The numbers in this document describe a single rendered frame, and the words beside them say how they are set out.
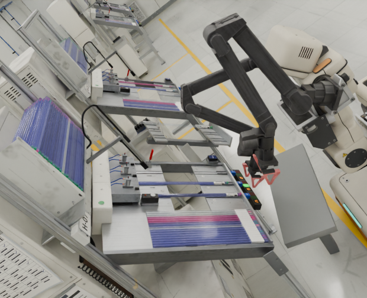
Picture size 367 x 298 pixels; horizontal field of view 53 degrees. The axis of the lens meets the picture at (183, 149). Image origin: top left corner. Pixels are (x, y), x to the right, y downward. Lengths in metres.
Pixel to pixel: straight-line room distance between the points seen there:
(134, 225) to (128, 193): 0.16
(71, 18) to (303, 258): 4.89
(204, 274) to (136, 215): 0.48
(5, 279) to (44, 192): 0.34
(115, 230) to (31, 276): 0.35
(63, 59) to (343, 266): 2.19
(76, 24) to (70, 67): 3.46
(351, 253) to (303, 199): 0.60
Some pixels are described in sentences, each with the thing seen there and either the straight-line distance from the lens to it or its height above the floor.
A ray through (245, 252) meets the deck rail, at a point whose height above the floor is 0.79.
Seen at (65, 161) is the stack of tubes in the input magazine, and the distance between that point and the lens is 1.50.
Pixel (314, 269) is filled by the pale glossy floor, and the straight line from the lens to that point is 2.40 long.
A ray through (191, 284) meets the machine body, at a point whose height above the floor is 0.62.
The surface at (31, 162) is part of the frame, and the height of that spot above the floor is 1.62.
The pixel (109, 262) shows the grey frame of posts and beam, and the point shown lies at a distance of 1.45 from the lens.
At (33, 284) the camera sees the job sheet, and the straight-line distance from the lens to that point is 1.55.
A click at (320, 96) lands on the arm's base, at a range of 1.36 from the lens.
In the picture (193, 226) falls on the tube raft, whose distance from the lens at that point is 1.62.
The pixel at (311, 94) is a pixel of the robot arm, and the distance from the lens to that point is 1.34.
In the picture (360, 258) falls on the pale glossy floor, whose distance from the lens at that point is 2.36.
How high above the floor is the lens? 2.00
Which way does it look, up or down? 31 degrees down
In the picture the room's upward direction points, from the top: 40 degrees counter-clockwise
